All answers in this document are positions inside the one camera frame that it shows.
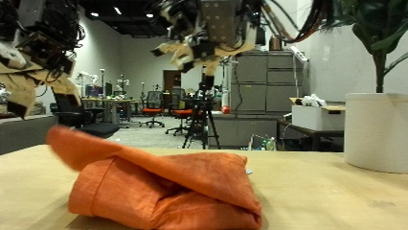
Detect white power strip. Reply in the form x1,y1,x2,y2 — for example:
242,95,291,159
290,45,310,63

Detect office chair with orange seat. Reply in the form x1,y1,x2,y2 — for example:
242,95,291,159
165,88,195,137
140,90,166,129

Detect green leafy plant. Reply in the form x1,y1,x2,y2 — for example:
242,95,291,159
323,0,408,94

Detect grey metal cabinet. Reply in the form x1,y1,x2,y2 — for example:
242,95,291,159
229,49,311,116

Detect grey sofa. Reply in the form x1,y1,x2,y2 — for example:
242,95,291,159
0,114,58,156

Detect white plastic bag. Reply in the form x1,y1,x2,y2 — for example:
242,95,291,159
299,93,328,108

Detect black office chair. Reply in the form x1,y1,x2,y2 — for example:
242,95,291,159
49,92,121,139

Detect brown door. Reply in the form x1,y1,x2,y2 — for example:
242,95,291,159
162,69,182,94

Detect orange button shirt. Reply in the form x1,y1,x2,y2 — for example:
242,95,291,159
45,125,264,230

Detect green bottles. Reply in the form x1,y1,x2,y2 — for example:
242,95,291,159
247,133,278,151

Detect white cardboard box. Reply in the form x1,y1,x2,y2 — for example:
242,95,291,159
290,97,347,132

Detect dark cable bundle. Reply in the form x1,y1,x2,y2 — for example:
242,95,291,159
262,0,335,44

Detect black camera tripod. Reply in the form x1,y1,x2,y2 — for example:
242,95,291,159
181,72,222,150

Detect copper kettle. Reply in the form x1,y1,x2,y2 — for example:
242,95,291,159
267,34,286,52

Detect low grey counter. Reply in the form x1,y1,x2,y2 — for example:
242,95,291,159
207,111,284,150

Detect white round plant pot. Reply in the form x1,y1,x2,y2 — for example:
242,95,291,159
343,92,408,174

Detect dark side table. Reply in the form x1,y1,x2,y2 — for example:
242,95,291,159
275,118,346,151

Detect wooden office desk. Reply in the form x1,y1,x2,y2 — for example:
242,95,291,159
80,97,141,126

